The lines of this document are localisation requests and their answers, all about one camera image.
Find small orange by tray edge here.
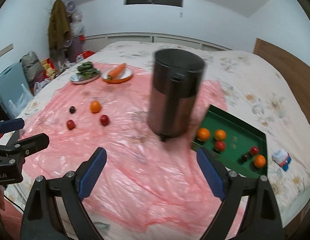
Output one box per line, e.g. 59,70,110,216
254,154,266,168

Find wooden headboard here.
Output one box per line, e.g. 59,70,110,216
253,38,310,124

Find large red apple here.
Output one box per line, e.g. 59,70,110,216
215,141,226,152

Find green leafy vegetables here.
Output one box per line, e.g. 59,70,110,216
77,61,100,77

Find pink plastic sheet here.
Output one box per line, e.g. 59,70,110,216
23,68,227,239

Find orange rimmed plate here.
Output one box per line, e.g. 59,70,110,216
101,67,133,84

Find left hand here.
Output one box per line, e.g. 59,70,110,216
0,186,6,211

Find green tray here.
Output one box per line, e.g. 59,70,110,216
191,105,268,178

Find dark plum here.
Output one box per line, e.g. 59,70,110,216
69,106,76,114
240,154,248,163

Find purple bin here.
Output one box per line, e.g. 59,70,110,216
67,36,84,62

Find grey bag with lettering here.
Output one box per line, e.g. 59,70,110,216
20,51,45,83

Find carrot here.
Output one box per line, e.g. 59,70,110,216
107,63,126,80

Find blue suitcase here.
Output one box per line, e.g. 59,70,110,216
0,62,34,119

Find small blue white toy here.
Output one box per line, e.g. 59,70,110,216
272,148,292,172

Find olive coat hanging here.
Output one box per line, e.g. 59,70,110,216
48,0,71,50

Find white oval plate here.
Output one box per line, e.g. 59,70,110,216
69,73,101,85

